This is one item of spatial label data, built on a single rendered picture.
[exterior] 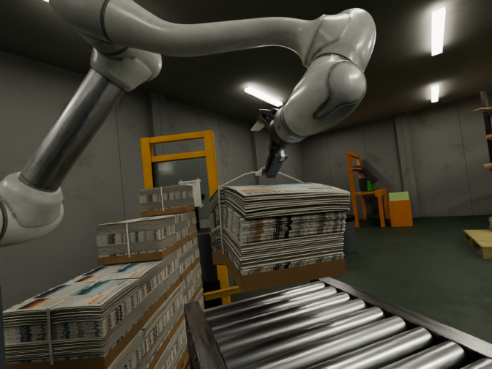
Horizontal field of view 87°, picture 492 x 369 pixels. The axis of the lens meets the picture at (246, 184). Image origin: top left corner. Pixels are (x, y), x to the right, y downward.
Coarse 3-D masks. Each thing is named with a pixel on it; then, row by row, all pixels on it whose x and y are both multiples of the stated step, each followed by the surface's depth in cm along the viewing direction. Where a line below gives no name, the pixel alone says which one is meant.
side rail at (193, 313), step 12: (192, 312) 81; (192, 324) 73; (204, 324) 72; (192, 336) 67; (204, 336) 66; (192, 348) 70; (204, 348) 60; (216, 348) 60; (192, 360) 73; (204, 360) 56; (216, 360) 55
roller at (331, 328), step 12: (360, 312) 70; (372, 312) 69; (324, 324) 65; (336, 324) 65; (348, 324) 66; (360, 324) 66; (288, 336) 62; (300, 336) 62; (312, 336) 62; (324, 336) 63; (240, 348) 59; (252, 348) 58; (264, 348) 58; (276, 348) 59; (288, 348) 60; (228, 360) 56; (240, 360) 56; (252, 360) 57
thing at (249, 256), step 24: (240, 192) 58; (264, 192) 58; (288, 192) 59; (312, 192) 61; (336, 192) 63; (240, 216) 60; (264, 216) 58; (288, 216) 61; (312, 216) 62; (336, 216) 64; (240, 240) 58; (264, 240) 59; (288, 240) 61; (312, 240) 63; (336, 240) 66; (240, 264) 58; (264, 264) 60; (288, 264) 62
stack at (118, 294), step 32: (64, 288) 110; (96, 288) 106; (128, 288) 108; (160, 288) 140; (192, 288) 198; (32, 320) 90; (64, 320) 89; (96, 320) 88; (128, 320) 105; (160, 320) 135; (32, 352) 89; (64, 352) 88; (96, 352) 88; (128, 352) 102
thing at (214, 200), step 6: (216, 192) 82; (210, 198) 90; (216, 198) 82; (210, 204) 92; (216, 204) 82; (210, 210) 92; (216, 210) 82; (210, 216) 91; (216, 216) 83; (216, 222) 82; (210, 228) 92; (216, 228) 81; (210, 234) 90; (216, 234) 82; (216, 240) 82; (216, 246) 82; (216, 264) 85; (222, 264) 83
